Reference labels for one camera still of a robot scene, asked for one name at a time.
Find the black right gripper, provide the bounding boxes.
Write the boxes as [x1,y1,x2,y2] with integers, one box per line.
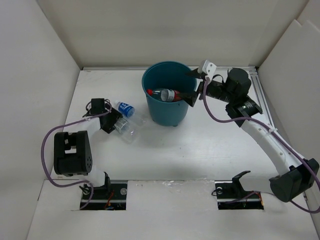
[175,66,235,107]

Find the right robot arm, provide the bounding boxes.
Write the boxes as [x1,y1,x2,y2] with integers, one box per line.
[180,63,320,203]

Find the teal plastic bin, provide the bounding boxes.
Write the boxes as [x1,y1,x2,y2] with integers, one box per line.
[141,61,197,127]

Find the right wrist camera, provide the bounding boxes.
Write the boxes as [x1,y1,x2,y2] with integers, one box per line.
[197,59,217,81]

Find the clear white cap bottle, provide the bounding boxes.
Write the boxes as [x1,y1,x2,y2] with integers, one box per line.
[114,118,138,144]

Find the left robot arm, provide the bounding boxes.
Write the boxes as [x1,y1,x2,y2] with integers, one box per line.
[53,98,122,199]

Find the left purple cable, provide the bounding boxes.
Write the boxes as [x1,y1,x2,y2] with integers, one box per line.
[40,98,113,210]

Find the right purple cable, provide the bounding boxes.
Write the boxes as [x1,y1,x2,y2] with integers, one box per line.
[202,77,320,214]

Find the red label water bottle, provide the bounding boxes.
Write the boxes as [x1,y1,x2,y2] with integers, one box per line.
[146,88,181,103]

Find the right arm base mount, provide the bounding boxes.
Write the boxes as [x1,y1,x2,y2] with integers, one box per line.
[211,170,264,210]

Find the blue label water bottle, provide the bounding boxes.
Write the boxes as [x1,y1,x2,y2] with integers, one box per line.
[114,101,147,127]

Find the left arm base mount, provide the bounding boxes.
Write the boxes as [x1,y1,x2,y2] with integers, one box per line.
[79,180,128,211]

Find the purple cable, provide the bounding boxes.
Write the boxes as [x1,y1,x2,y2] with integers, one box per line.
[202,77,320,214]
[40,98,113,210]

